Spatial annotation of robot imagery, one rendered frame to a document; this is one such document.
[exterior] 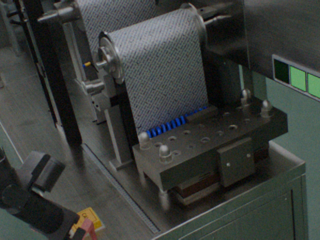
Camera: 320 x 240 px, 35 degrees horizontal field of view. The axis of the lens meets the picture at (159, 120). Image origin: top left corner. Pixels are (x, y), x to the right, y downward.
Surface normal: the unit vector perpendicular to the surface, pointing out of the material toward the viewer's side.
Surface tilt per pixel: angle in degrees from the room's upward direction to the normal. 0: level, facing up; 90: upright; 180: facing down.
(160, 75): 90
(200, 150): 0
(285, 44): 90
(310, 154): 0
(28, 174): 30
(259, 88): 90
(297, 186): 90
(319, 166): 0
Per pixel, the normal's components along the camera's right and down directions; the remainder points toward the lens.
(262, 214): 0.46, 0.37
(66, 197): -0.18, -0.85
